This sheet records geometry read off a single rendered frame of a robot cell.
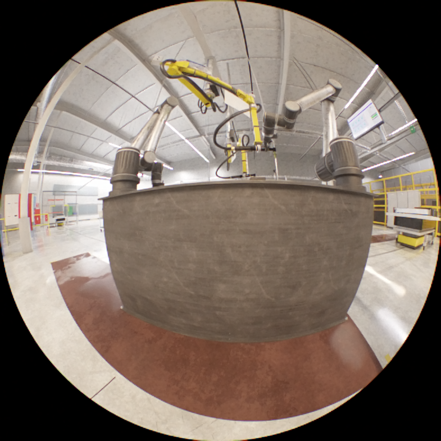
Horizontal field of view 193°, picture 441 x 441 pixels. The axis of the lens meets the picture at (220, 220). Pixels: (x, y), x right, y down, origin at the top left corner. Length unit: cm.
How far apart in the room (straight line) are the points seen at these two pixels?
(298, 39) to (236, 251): 1048
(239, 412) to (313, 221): 93
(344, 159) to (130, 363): 166
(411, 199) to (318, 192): 858
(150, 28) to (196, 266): 1035
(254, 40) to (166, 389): 1066
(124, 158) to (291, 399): 162
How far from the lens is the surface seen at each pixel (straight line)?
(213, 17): 957
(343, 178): 89
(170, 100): 155
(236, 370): 84
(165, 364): 89
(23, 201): 506
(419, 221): 448
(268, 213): 53
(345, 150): 94
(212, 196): 53
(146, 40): 1041
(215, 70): 284
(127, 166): 96
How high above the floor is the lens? 79
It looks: 5 degrees down
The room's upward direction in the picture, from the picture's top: 1 degrees counter-clockwise
